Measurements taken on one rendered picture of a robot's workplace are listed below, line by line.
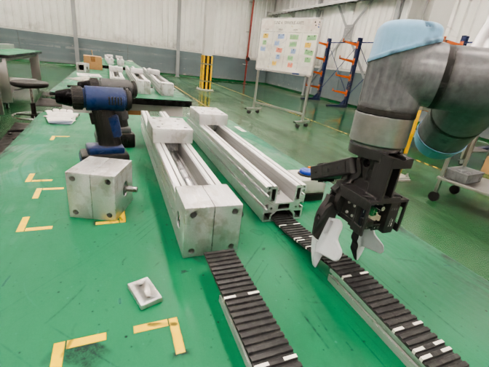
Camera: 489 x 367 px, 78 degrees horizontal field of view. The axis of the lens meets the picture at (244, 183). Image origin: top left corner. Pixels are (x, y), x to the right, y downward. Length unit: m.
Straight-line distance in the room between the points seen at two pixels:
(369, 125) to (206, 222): 0.29
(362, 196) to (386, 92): 0.14
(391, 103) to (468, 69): 0.08
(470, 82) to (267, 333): 0.36
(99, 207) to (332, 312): 0.46
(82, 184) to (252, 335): 0.42
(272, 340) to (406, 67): 0.35
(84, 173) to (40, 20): 15.14
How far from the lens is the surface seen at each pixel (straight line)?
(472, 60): 0.44
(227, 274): 0.46
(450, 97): 0.44
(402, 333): 0.46
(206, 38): 10.83
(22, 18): 15.86
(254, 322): 0.40
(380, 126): 0.42
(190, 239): 0.52
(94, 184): 0.63
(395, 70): 0.42
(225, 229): 0.53
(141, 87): 2.48
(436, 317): 0.58
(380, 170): 0.44
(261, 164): 0.82
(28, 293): 0.52
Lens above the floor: 1.10
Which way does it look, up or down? 22 degrees down
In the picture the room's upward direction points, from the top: 7 degrees clockwise
